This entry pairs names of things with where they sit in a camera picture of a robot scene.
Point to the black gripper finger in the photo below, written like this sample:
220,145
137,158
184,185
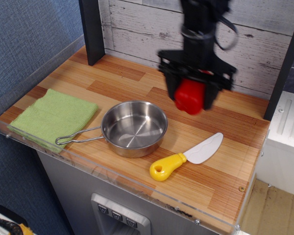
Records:
210,93
173,82

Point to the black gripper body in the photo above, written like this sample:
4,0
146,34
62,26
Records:
197,58

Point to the red toy bell pepper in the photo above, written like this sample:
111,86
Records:
190,94

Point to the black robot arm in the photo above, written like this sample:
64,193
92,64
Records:
202,16

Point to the white appliance at right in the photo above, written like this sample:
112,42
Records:
276,162

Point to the green folded cloth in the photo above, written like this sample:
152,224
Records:
54,115

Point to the grey cabinet front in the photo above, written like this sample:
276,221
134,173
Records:
75,187

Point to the silver dispenser panel with buttons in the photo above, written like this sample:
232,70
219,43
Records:
114,218

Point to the yellow object bottom left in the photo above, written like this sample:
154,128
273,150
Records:
21,229

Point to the steel pan with wire handle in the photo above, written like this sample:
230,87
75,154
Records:
132,129

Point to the dark right shelf post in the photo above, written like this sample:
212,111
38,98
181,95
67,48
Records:
280,82

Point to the dark shelf post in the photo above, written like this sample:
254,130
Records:
91,23
280,82

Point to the dark left shelf post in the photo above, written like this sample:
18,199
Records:
91,23

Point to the yellow handled toy knife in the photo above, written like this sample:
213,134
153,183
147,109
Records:
161,169

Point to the clear acrylic guard rail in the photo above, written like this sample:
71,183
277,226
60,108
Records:
213,192

